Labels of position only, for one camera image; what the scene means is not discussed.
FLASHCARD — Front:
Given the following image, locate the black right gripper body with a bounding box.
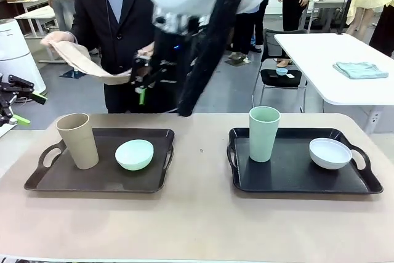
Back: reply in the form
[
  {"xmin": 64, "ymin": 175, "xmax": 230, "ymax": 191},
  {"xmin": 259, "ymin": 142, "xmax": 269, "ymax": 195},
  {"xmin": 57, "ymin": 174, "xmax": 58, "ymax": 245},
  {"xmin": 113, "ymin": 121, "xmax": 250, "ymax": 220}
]
[{"xmin": 153, "ymin": 7, "xmax": 211, "ymax": 73}]

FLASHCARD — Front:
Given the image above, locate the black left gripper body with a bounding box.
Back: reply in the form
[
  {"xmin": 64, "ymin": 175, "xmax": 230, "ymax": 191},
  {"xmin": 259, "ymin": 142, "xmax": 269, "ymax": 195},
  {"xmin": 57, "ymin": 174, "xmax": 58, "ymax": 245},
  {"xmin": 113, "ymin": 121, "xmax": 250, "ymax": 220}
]
[{"xmin": 0, "ymin": 73, "xmax": 19, "ymax": 127}]

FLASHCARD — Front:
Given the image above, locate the beige cloth mat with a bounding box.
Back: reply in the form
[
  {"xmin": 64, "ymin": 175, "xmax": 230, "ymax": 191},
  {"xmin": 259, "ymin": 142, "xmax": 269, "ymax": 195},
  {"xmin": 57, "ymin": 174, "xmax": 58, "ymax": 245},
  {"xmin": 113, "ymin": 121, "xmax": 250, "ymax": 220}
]
[{"xmin": 46, "ymin": 40, "xmax": 134, "ymax": 86}]

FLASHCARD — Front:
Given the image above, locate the mint green bowl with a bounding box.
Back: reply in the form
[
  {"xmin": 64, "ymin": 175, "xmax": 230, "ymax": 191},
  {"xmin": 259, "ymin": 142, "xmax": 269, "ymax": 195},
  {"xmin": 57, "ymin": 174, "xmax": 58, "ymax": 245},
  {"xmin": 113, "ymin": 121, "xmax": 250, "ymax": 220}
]
[{"xmin": 115, "ymin": 139, "xmax": 155, "ymax": 172}]

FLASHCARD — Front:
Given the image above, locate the beige plastic cup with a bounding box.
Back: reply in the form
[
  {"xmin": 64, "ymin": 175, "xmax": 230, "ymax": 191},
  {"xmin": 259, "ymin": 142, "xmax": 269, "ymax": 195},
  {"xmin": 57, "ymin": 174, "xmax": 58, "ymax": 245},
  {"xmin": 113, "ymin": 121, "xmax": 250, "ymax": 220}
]
[{"xmin": 55, "ymin": 112, "xmax": 100, "ymax": 171}]

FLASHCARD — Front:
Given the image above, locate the person's right forearm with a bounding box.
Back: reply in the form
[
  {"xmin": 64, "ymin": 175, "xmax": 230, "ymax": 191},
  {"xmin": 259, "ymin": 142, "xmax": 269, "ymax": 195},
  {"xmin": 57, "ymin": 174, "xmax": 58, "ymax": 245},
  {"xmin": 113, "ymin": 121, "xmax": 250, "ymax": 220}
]
[{"xmin": 70, "ymin": 4, "xmax": 99, "ymax": 49}]

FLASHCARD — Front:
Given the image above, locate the brown serving tray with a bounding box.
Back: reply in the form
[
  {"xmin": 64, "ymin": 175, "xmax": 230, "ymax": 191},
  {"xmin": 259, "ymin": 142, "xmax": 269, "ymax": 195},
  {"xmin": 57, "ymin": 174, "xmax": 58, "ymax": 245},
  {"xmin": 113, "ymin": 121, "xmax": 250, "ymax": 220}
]
[{"xmin": 23, "ymin": 127, "xmax": 175, "ymax": 195}]

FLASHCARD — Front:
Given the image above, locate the black serving tray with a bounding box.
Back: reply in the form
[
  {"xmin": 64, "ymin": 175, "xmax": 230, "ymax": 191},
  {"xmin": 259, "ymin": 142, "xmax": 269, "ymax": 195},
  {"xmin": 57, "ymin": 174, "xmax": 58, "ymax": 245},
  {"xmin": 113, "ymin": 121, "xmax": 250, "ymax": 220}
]
[{"xmin": 227, "ymin": 126, "xmax": 385, "ymax": 196}]

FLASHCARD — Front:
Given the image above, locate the person's gloved left hand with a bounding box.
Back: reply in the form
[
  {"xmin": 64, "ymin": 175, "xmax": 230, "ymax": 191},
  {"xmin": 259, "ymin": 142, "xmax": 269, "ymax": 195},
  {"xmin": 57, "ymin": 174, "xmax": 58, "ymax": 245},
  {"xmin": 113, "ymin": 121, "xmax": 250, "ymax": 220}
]
[{"xmin": 137, "ymin": 44, "xmax": 156, "ymax": 61}]

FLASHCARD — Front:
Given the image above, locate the person's gloved right hand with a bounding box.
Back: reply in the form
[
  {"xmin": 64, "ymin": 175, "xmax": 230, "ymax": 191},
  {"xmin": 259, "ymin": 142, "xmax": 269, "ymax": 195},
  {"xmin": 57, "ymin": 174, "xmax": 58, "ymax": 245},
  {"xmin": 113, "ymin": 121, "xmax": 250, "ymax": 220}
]
[{"xmin": 40, "ymin": 30, "xmax": 78, "ymax": 49}]

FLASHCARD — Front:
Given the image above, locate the person in dark suit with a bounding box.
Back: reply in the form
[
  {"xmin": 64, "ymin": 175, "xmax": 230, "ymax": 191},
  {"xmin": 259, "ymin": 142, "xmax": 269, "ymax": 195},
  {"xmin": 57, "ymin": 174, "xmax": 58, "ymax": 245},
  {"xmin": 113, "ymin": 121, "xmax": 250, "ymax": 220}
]
[{"xmin": 71, "ymin": 0, "xmax": 222, "ymax": 115}]

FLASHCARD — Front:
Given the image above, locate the white background desk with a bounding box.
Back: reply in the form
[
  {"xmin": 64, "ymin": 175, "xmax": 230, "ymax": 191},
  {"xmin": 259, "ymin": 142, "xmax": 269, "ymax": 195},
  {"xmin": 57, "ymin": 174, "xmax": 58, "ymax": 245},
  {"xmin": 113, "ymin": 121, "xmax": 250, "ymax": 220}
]
[{"xmin": 14, "ymin": 4, "xmax": 59, "ymax": 64}]

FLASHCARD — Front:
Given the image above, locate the bystander in dark trousers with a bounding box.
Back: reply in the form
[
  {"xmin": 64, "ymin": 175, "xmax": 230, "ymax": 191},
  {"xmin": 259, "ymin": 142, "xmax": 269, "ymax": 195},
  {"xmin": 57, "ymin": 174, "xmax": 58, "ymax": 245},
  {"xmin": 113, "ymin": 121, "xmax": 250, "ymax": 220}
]
[{"xmin": 227, "ymin": 0, "xmax": 270, "ymax": 60}]

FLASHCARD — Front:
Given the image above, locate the black chair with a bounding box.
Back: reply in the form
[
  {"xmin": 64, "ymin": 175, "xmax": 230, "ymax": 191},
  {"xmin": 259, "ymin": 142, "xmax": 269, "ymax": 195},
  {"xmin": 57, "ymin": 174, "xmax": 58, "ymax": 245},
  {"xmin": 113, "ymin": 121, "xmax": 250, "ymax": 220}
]
[{"xmin": 251, "ymin": 28, "xmax": 309, "ymax": 113}]

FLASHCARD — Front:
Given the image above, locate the green plastic cup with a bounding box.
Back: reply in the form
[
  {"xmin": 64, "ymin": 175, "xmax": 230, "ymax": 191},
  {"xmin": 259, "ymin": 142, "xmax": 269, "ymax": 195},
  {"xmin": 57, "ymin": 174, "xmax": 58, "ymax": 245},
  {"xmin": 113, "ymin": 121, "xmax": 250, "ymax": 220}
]
[{"xmin": 248, "ymin": 106, "xmax": 281, "ymax": 163}]

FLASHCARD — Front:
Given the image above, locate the bystander in black trousers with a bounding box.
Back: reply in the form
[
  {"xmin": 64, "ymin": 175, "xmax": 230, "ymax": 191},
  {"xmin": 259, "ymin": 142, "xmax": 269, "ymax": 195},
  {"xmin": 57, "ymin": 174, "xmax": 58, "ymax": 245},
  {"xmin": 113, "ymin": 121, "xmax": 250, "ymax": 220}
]
[{"xmin": 276, "ymin": 0, "xmax": 318, "ymax": 64}]

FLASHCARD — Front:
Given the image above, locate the white side table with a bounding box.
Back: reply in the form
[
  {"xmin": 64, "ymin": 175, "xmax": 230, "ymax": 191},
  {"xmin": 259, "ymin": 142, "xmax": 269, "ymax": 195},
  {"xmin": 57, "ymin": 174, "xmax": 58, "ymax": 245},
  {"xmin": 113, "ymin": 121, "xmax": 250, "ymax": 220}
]
[{"xmin": 273, "ymin": 31, "xmax": 394, "ymax": 135}]

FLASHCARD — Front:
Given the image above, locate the grey background workbench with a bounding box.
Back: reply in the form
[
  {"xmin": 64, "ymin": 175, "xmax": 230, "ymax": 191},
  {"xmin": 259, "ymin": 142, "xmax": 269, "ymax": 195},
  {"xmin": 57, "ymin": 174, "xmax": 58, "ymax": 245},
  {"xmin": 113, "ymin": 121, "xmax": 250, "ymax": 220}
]
[{"xmin": 303, "ymin": 0, "xmax": 353, "ymax": 31}]

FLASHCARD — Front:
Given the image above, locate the black stand pole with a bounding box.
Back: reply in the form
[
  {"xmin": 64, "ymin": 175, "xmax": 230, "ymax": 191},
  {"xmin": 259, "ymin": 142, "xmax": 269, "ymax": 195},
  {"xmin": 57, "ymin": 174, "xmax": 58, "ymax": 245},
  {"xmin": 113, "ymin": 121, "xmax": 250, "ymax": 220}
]
[{"xmin": 335, "ymin": 0, "xmax": 358, "ymax": 35}]

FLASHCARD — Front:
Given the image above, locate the teal folded cloth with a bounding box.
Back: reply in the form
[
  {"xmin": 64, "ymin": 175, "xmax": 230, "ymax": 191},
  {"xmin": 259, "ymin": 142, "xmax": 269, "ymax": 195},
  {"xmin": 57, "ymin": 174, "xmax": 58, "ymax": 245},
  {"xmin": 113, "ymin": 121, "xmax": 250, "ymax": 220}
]
[{"xmin": 332, "ymin": 61, "xmax": 390, "ymax": 80}]

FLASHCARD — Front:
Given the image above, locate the white bowl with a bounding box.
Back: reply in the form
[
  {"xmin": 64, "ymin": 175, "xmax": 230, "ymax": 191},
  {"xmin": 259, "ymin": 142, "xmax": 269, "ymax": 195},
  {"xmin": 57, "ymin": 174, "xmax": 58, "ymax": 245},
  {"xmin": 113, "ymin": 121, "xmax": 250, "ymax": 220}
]
[{"xmin": 308, "ymin": 137, "xmax": 353, "ymax": 171}]

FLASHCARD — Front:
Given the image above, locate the bystander in yellow dress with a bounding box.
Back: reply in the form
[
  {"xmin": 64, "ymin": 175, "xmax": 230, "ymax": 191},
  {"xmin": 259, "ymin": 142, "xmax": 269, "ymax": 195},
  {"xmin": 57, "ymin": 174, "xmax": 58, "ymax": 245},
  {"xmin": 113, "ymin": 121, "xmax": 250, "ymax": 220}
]
[{"xmin": 346, "ymin": 0, "xmax": 394, "ymax": 39}]

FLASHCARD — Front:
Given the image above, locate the bystander in black clothes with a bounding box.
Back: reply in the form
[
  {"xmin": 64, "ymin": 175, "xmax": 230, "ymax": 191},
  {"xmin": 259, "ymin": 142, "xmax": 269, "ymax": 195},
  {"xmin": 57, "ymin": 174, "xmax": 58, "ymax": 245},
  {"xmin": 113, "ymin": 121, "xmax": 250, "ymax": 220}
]
[{"xmin": 368, "ymin": 3, "xmax": 394, "ymax": 58}]

